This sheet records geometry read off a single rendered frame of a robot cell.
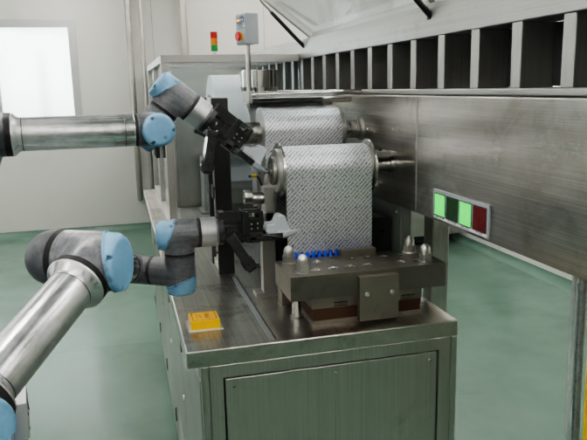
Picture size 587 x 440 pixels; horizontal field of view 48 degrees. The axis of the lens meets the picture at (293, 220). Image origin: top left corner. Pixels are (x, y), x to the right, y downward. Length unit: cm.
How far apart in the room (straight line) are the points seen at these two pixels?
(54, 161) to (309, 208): 569
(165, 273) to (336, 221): 47
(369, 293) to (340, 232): 24
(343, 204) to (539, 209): 64
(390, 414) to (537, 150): 76
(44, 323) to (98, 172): 609
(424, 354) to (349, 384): 20
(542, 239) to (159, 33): 625
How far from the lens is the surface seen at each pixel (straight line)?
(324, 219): 175
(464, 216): 150
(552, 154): 124
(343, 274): 158
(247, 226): 166
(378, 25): 196
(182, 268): 166
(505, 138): 136
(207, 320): 161
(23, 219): 739
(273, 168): 172
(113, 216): 732
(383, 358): 163
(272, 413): 160
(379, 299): 161
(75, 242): 133
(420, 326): 163
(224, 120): 172
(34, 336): 118
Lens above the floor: 147
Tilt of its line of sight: 11 degrees down
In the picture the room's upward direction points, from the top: 1 degrees counter-clockwise
